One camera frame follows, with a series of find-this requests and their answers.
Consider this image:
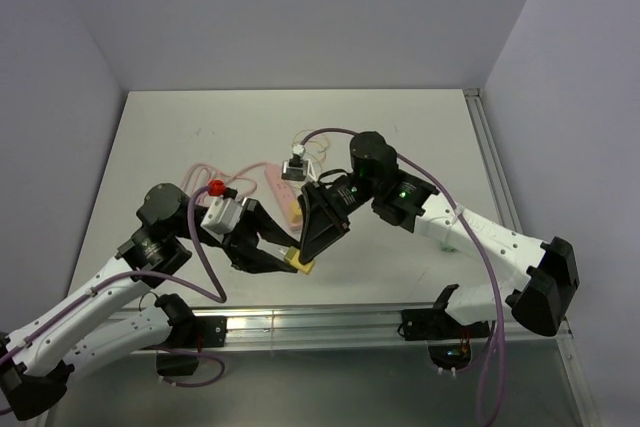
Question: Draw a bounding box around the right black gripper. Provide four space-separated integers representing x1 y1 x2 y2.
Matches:
296 172 379 265

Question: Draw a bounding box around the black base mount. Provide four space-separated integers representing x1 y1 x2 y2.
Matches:
397 308 492 373
155 316 227 386

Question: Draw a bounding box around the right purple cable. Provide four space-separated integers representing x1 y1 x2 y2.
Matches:
301 127 506 427

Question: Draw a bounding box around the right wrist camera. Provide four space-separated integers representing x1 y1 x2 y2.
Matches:
281 144 317 182

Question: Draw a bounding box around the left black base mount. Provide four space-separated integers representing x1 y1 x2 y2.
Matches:
155 316 227 386

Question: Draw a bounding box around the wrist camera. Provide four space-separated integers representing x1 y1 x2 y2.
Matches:
281 144 317 182
200 180 247 235

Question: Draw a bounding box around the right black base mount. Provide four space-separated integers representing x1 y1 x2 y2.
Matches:
397 308 492 373

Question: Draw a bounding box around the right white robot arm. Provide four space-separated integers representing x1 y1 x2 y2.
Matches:
299 131 580 337

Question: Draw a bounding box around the pink power strip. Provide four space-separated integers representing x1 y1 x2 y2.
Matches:
264 163 302 232

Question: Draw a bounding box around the aluminium side rail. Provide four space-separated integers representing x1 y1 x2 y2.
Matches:
463 88 522 233

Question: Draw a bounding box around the aluminium front rail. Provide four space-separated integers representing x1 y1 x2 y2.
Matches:
109 302 574 354

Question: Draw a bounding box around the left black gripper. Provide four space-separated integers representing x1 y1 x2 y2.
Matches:
175 197 301 273

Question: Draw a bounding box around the pink power cord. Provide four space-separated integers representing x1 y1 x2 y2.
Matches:
181 161 268 198

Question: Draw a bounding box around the yellow plug adapter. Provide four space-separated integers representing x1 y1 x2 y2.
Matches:
283 247 315 275

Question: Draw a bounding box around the yellow plug with cable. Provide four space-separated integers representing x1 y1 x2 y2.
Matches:
289 202 303 226

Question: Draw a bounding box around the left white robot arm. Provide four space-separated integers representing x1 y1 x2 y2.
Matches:
1 183 300 421

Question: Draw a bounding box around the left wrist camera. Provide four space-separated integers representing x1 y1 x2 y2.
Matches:
200 180 247 235

